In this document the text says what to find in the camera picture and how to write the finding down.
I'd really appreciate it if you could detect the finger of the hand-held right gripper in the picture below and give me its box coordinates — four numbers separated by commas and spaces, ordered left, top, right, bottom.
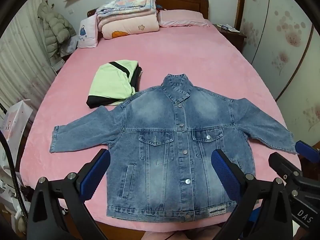
295, 141, 320, 165
269, 152, 304, 188

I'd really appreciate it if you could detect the blue denim jacket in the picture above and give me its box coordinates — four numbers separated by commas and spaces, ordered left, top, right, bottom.
49, 73, 297, 223

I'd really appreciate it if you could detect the pale floral curtain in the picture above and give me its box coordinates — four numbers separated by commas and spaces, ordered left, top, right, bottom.
0, 0, 58, 120

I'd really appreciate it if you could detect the pink cushion with blue print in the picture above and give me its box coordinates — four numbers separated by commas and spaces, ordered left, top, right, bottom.
77, 15, 98, 48

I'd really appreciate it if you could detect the white plastic stand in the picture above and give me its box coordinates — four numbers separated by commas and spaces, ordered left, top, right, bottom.
0, 140, 28, 230

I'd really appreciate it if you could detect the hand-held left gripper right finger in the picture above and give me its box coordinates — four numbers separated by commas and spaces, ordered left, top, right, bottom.
211, 149, 293, 240

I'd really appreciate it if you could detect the floral folded quilt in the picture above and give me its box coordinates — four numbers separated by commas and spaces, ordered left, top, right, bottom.
96, 0, 157, 15

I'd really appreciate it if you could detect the floral wardrobe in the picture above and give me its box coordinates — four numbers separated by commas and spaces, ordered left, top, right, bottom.
235, 0, 320, 155

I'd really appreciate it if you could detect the white paper bag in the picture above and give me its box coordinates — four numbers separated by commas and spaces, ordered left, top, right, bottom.
0, 99, 33, 140

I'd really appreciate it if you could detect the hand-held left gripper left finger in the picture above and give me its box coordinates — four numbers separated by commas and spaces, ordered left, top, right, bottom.
26, 149, 111, 240

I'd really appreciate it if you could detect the blue plastic object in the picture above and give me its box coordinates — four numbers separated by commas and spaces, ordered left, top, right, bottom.
250, 201, 263, 230

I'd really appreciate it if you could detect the wooden bed headboard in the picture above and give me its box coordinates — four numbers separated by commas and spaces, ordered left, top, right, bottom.
87, 0, 209, 20

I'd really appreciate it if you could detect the green and black folded garment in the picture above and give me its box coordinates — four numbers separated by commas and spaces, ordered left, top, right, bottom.
86, 59, 143, 109

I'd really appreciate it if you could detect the white plastic bag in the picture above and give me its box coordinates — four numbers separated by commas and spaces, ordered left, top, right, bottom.
60, 35, 79, 57

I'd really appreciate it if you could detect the grey-green puffer jacket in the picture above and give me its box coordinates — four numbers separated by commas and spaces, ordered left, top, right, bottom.
37, 0, 76, 60

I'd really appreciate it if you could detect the black cable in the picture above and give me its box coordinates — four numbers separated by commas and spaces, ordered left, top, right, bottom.
0, 130, 29, 240

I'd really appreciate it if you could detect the wooden nightstand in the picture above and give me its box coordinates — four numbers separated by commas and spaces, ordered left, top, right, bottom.
212, 24, 247, 54

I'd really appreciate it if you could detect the pink pillow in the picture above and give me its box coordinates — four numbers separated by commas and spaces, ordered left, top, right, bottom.
157, 9, 210, 28

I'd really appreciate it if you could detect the pink folded blanket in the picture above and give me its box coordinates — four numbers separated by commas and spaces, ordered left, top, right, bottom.
97, 10, 160, 40

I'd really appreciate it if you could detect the pink bed sheet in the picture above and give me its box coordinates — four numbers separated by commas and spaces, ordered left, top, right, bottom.
21, 24, 304, 233

